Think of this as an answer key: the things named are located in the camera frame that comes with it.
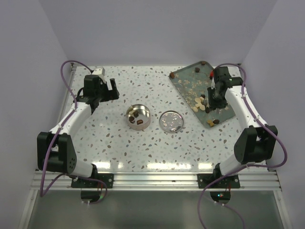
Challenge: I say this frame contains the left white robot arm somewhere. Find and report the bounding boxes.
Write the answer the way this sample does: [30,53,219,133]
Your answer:
[37,74,119,187]

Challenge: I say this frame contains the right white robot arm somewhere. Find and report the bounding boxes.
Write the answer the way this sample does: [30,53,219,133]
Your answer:
[208,64,278,187]

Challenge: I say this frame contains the green floral metal tray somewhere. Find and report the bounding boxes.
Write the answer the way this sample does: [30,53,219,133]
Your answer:
[169,61,235,128]

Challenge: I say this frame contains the chocolates at tray corner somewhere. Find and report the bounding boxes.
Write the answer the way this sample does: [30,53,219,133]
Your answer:
[207,119,220,127]

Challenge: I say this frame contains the round silver tin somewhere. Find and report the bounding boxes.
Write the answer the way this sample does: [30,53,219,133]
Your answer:
[126,104,151,131]

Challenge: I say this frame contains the round silver tin lid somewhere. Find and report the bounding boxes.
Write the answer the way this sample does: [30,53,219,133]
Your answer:
[159,110,184,133]

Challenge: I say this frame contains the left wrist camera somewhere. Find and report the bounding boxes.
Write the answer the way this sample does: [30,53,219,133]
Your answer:
[92,67,105,80]

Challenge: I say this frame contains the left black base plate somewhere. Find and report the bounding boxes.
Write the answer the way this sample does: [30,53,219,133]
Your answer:
[71,173,114,188]

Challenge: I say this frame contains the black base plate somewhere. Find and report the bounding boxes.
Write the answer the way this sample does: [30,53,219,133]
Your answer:
[71,173,114,188]
[197,173,241,189]

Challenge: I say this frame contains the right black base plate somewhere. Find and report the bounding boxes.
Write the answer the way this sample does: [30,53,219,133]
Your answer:
[197,173,241,189]

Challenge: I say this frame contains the aluminium rail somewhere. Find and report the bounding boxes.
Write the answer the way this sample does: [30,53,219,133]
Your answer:
[30,172,281,191]

